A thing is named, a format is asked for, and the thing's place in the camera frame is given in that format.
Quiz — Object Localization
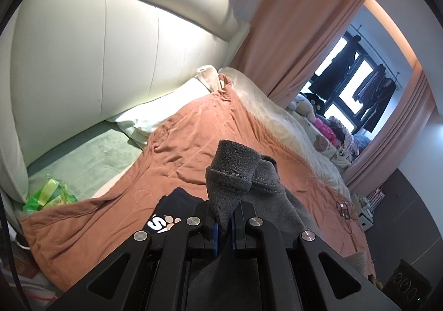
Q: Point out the white nightstand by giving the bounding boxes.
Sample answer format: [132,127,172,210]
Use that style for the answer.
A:
[355,193,376,229]

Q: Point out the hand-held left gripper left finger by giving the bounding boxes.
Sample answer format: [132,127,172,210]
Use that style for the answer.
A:
[45,200,219,311]

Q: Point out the orange blanket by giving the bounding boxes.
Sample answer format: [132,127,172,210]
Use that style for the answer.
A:
[21,74,376,292]

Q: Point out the tangled black cable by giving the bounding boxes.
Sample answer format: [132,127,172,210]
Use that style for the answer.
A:
[334,198,359,234]

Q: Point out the cream blanket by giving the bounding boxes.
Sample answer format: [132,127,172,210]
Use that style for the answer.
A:
[197,65,350,197]

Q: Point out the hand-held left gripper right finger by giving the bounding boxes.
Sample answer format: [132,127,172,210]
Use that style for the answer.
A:
[231,200,402,311]

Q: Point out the white plush dog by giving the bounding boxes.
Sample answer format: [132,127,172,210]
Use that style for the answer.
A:
[285,93,317,121]

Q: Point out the pink curtain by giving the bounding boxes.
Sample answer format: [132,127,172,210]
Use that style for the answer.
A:
[228,0,367,109]
[342,72,437,187]

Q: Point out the red white striped rack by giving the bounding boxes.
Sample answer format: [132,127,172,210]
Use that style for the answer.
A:
[367,186,386,209]

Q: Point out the grey t-shirt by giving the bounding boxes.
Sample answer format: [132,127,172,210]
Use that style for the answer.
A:
[187,140,367,311]

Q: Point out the bear printed bed sheet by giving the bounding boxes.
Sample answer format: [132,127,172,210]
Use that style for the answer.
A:
[301,114,354,168]

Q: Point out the hanging dark clothes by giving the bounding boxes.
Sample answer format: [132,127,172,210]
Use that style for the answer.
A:
[301,24,404,140]

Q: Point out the light green bed sheet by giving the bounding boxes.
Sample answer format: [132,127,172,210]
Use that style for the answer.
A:
[26,121,144,209]

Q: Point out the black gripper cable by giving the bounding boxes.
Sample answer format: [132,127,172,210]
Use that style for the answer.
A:
[0,190,26,311]

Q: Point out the cream padded headboard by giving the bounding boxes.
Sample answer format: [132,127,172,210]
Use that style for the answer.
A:
[0,0,251,204]

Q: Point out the white pillow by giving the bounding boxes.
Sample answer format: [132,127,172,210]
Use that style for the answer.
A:
[105,77,212,149]

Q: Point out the black folded t-shirt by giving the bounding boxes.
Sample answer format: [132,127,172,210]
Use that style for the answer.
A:
[145,187,208,234]

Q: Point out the green plastic bag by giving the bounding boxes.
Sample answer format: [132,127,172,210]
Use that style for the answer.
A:
[24,174,78,213]

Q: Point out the black electronic device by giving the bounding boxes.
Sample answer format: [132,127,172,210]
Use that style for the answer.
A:
[382,259,433,308]

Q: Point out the pink plush toy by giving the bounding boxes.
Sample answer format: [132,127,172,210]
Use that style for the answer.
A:
[313,115,338,146]

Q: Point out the long dark hanging coat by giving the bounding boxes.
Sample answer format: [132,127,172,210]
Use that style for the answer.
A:
[313,34,362,90]

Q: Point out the black plush toy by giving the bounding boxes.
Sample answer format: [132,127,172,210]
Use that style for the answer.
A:
[299,91,326,113]

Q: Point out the metal clothes rail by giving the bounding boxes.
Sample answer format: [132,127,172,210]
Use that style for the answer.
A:
[349,24,402,80]

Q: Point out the dark hanging garment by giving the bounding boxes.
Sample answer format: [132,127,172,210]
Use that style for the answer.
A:
[353,64,385,104]
[363,71,397,132]

